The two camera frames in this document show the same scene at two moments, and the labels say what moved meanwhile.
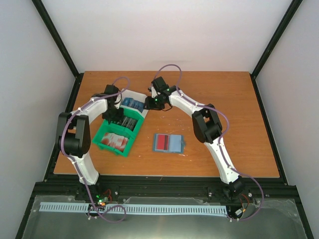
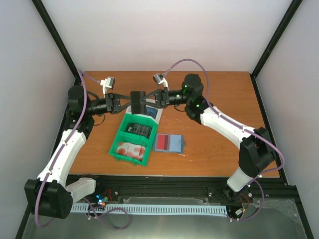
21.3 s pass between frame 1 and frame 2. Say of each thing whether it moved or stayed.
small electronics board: stayed
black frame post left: stayed
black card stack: moved
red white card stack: moved
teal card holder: stayed
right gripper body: stayed
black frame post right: stayed
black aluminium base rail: stayed
